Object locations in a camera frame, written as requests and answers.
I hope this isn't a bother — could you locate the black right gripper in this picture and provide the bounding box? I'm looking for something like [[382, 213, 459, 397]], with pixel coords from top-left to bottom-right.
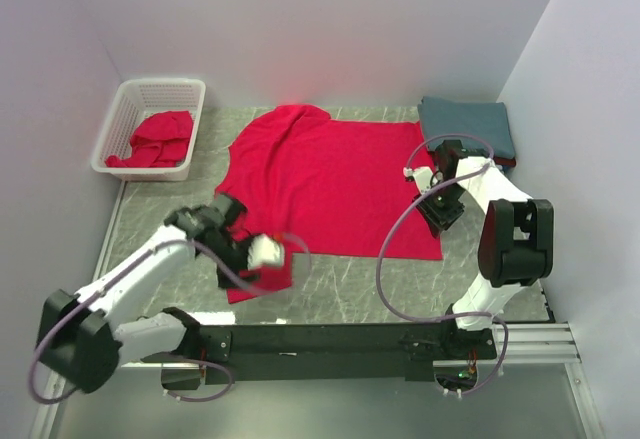
[[412, 181, 466, 238]]

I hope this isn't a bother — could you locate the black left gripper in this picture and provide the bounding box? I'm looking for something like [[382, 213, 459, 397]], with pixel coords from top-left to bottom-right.
[[205, 231, 264, 289]]

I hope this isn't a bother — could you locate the red t-shirt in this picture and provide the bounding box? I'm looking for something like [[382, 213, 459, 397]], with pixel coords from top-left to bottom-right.
[[494, 157, 517, 174], [213, 103, 444, 305], [105, 111, 193, 168]]

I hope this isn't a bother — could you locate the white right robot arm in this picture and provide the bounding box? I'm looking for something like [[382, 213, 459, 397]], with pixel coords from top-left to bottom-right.
[[404, 140, 554, 358]]

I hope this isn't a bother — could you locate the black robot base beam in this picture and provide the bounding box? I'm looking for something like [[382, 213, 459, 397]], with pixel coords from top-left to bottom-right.
[[200, 321, 497, 382]]

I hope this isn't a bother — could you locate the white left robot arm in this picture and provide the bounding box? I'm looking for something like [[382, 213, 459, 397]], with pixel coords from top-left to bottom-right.
[[29, 193, 251, 393]]

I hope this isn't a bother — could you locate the folded red t-shirt in stack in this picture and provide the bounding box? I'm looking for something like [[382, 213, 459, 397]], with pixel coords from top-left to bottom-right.
[[494, 157, 517, 174]]

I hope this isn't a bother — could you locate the folded teal t-shirt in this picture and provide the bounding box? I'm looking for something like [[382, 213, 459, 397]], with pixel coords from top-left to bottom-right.
[[417, 96, 516, 160]]

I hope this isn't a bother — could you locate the red t-shirt in basket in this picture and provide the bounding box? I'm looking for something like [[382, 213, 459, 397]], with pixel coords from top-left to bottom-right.
[[105, 111, 193, 168]]

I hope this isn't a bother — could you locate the white plastic laundry basket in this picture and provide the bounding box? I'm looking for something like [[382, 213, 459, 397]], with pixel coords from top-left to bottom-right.
[[91, 77, 206, 182]]

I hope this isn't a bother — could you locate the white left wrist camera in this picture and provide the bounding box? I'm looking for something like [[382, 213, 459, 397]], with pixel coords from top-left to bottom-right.
[[247, 234, 286, 270]]

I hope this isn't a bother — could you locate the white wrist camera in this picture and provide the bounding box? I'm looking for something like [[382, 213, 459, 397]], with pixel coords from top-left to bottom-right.
[[403, 166, 442, 195], [247, 234, 286, 270]]

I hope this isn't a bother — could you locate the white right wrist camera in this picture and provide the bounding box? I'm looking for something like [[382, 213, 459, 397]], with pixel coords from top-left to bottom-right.
[[403, 166, 442, 195]]

